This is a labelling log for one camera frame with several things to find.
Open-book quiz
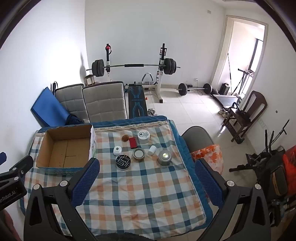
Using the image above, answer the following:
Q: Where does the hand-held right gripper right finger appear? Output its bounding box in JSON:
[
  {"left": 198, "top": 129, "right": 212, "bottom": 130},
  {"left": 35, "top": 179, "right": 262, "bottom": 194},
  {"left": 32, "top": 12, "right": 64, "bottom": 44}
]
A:
[{"left": 195, "top": 158, "right": 271, "bottom": 241}]

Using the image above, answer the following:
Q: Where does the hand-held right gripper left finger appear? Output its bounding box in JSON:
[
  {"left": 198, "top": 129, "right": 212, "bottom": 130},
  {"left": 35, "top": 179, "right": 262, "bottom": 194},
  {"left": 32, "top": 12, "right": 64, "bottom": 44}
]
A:
[{"left": 24, "top": 158, "right": 100, "bottom": 241}]

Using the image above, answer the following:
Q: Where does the cardboard box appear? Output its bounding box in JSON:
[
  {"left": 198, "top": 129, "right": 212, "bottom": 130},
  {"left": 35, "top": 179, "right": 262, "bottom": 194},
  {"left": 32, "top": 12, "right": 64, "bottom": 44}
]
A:
[{"left": 36, "top": 124, "right": 97, "bottom": 169}]

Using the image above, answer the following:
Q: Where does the white round tin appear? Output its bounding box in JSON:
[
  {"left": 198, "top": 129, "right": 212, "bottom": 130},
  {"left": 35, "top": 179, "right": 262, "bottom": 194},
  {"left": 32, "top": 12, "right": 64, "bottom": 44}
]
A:
[{"left": 137, "top": 130, "right": 150, "bottom": 143}]

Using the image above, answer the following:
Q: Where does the orange patterned cushion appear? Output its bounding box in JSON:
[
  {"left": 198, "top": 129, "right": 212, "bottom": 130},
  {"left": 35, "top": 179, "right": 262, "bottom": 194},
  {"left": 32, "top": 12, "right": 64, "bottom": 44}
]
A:
[{"left": 191, "top": 144, "right": 223, "bottom": 175}]

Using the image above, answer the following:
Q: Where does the black round tin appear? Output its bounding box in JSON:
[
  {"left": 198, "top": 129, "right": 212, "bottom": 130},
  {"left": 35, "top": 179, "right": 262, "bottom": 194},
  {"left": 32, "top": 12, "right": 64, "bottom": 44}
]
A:
[{"left": 116, "top": 154, "right": 132, "bottom": 170}]

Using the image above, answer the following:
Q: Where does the grey plastic chair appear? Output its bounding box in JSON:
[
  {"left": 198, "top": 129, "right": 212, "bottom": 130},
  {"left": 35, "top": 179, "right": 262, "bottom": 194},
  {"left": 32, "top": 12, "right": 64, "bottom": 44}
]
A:
[{"left": 181, "top": 126, "right": 214, "bottom": 153}]

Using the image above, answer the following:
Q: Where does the grey round tin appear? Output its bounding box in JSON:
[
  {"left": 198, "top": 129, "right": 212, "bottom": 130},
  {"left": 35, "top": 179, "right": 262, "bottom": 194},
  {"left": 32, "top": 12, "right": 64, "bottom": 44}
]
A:
[{"left": 158, "top": 150, "right": 173, "bottom": 166}]

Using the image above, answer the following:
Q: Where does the plaid blue bordered blanket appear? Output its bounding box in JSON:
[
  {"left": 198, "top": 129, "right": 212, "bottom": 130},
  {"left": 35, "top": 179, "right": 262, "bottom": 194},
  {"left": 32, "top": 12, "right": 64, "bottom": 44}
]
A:
[{"left": 20, "top": 115, "right": 213, "bottom": 240}]

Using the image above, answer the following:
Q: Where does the blue cloth on sofa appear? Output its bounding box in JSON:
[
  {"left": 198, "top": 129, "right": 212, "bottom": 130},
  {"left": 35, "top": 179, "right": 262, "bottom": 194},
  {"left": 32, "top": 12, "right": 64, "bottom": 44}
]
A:
[{"left": 31, "top": 87, "right": 72, "bottom": 127}]

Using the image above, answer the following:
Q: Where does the black folded exercise machine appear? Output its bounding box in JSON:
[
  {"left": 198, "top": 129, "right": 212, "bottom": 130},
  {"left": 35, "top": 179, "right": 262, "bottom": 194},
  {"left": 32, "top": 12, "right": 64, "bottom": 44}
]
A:
[{"left": 229, "top": 119, "right": 296, "bottom": 227}]

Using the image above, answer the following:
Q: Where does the dark blue cloth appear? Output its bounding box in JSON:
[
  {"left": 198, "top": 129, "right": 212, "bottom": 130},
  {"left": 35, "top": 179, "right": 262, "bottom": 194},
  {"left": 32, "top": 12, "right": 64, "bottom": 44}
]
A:
[{"left": 65, "top": 113, "right": 85, "bottom": 126}]

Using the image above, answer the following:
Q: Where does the narrow grey quilted cushion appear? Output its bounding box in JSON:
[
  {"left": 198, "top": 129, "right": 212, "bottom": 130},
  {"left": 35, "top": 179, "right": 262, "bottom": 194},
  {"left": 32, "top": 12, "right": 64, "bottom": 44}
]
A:
[{"left": 55, "top": 84, "right": 89, "bottom": 123}]

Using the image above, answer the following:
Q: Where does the wide grey quilted cushion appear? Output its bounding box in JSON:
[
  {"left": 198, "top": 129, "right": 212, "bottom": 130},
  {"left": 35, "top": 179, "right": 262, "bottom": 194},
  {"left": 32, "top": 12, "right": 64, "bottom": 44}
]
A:
[{"left": 83, "top": 81, "right": 129, "bottom": 123}]

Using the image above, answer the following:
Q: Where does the black treadmill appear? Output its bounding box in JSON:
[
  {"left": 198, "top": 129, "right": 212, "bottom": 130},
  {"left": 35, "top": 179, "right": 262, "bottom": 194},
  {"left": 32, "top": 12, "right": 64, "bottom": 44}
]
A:
[{"left": 213, "top": 68, "right": 255, "bottom": 109}]

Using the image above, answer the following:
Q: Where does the red bag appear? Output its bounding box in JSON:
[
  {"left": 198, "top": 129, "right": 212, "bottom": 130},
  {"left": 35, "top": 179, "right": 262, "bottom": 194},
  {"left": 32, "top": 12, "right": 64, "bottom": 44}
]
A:
[{"left": 282, "top": 145, "right": 296, "bottom": 173}]

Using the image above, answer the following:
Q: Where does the dark wooden chair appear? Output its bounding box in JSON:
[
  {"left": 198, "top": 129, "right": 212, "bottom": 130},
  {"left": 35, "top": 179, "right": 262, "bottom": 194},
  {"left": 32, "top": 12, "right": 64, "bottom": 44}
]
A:
[{"left": 222, "top": 90, "right": 267, "bottom": 144}]

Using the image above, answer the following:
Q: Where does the black blue weight bench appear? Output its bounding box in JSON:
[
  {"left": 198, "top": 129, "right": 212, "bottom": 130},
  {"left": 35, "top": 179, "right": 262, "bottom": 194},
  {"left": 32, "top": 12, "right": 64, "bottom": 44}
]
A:
[{"left": 125, "top": 81, "right": 154, "bottom": 118}]

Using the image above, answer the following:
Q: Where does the short barbell with plates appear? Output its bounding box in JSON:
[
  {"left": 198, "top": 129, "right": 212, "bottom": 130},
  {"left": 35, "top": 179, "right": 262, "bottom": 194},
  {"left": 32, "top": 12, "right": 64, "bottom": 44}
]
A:
[{"left": 176, "top": 83, "right": 212, "bottom": 96}]

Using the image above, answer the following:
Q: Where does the white squat rack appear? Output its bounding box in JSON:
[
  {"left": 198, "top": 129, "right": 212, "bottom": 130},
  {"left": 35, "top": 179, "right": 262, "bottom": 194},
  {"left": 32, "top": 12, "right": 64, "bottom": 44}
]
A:
[{"left": 105, "top": 43, "right": 168, "bottom": 103}]

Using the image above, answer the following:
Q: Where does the racked barbell with plates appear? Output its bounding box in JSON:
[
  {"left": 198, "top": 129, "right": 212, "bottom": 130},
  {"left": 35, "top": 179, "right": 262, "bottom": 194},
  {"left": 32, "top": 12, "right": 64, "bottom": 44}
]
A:
[{"left": 86, "top": 59, "right": 181, "bottom": 78}]

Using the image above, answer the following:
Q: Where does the white door frame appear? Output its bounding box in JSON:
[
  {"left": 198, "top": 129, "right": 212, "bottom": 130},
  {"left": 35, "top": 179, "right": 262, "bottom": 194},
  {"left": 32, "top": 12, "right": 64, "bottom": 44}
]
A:
[{"left": 211, "top": 15, "right": 269, "bottom": 93}]

